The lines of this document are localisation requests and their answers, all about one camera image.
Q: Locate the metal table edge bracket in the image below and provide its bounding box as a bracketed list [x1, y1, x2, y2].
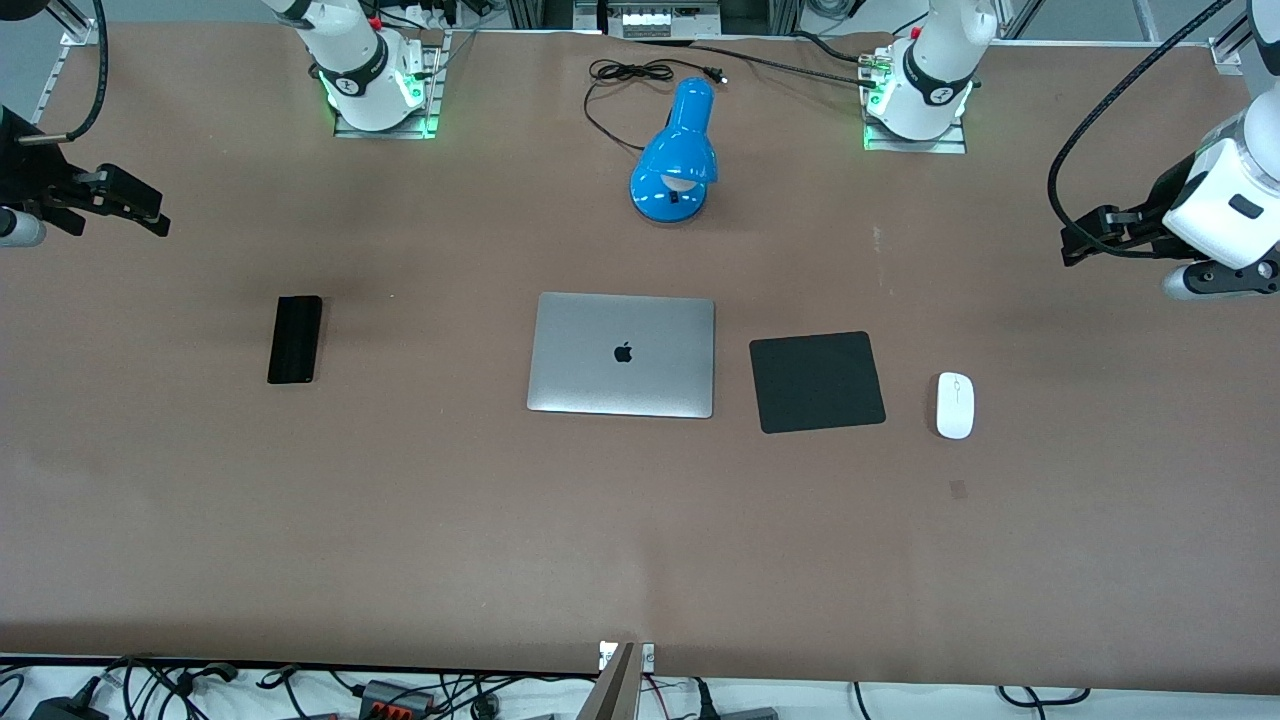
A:
[598, 640, 656, 720]

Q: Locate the black smartphone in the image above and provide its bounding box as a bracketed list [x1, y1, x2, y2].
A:
[267, 295, 324, 385]

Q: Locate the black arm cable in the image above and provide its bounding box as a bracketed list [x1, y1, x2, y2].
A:
[1047, 0, 1236, 259]
[35, 0, 109, 146]

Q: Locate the thick black braided cable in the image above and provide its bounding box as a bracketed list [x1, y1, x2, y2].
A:
[640, 38, 886, 89]

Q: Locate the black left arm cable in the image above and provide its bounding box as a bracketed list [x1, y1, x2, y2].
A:
[1047, 0, 1236, 259]

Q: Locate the white computer mouse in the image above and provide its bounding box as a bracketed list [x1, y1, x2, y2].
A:
[936, 372, 976, 440]

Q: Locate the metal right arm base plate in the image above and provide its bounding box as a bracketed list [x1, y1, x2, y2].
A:
[333, 30, 443, 139]

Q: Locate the black power adapter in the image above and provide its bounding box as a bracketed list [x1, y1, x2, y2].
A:
[28, 693, 109, 720]

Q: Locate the silver laptop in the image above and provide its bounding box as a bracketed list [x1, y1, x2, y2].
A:
[527, 292, 716, 419]

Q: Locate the grey box with red connectors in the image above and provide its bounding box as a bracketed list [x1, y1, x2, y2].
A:
[358, 679, 438, 717]

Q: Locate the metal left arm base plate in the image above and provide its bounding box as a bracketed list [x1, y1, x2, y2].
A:
[862, 50, 968, 154]

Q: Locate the blue desk lamp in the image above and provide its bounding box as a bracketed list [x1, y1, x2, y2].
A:
[629, 77, 719, 224]

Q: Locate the thin black lamp cord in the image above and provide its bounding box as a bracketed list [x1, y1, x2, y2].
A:
[583, 59, 728, 153]

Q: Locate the black mouse pad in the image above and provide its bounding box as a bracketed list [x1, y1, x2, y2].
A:
[749, 331, 887, 435]

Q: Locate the white power strip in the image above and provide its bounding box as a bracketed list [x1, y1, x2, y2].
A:
[600, 0, 723, 39]

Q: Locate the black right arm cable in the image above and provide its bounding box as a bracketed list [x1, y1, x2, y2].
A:
[35, 0, 109, 146]

